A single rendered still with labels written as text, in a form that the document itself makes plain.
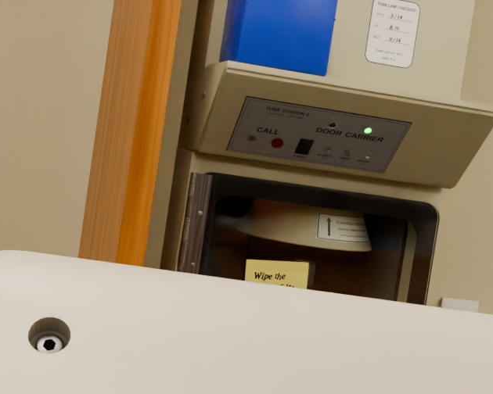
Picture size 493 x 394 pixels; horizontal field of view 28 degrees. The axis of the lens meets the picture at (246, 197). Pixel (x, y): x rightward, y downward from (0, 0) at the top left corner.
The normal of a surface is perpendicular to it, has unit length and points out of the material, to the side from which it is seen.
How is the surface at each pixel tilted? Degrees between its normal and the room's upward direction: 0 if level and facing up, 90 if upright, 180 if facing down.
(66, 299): 40
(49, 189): 90
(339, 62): 90
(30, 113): 90
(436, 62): 90
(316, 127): 135
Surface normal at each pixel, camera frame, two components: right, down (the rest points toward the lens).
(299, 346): 0.15, -0.62
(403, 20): 0.23, 0.08
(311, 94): 0.06, 0.76
